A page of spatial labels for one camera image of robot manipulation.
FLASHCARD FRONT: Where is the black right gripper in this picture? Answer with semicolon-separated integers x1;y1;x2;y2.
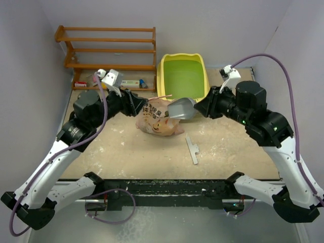
195;84;251;125

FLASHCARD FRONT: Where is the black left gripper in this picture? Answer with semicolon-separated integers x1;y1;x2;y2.
92;86;148;129

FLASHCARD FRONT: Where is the pink cat litter bag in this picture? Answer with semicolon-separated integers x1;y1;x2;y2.
135;97;184;136

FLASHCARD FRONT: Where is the grey metal litter scoop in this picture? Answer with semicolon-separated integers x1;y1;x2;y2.
167;98;197;120

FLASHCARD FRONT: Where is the white bag sealing clip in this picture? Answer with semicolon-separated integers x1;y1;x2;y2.
185;135;199;165

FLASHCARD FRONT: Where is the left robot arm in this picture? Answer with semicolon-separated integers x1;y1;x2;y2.
1;90;148;236

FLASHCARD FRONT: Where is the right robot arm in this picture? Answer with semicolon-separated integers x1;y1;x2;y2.
194;81;323;223

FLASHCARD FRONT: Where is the white rectangular box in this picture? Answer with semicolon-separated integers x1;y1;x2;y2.
121;80;140;89

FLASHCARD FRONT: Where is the yellow green litter box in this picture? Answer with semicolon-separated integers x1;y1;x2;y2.
156;53;210;102

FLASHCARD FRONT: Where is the red white small box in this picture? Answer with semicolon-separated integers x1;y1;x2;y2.
74;82;88;88

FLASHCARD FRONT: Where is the blue grey bottle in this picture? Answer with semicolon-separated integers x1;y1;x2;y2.
139;79;148;89

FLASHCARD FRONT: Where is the wooden shelf rack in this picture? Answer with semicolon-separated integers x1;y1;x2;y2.
55;25;157;92

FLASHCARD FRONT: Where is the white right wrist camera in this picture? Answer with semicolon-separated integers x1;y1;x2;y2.
219;65;241;94

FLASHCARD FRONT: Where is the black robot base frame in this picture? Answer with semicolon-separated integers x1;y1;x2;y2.
82;179;241;211

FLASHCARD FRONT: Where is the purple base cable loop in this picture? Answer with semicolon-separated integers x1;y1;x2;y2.
85;187;137;224

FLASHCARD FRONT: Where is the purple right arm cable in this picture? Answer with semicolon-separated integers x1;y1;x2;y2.
231;53;324;207

